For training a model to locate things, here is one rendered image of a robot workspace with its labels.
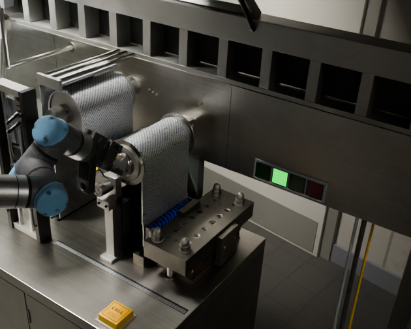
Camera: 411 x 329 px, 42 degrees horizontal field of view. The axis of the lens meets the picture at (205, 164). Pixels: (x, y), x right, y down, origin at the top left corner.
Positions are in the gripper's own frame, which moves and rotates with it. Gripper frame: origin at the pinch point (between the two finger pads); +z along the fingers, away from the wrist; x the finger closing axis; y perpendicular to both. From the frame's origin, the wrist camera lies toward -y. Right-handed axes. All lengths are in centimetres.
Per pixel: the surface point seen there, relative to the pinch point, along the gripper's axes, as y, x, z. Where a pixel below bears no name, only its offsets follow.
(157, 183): 2.3, -4.7, 13.4
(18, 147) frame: -4.9, 36.3, -5.0
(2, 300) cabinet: -55, 35, 17
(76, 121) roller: 9.7, 22.4, -1.8
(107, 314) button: -37.5, -13.4, 3.7
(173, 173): 7.3, -4.7, 19.6
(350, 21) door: 113, -8, 108
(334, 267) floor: 4, -26, 196
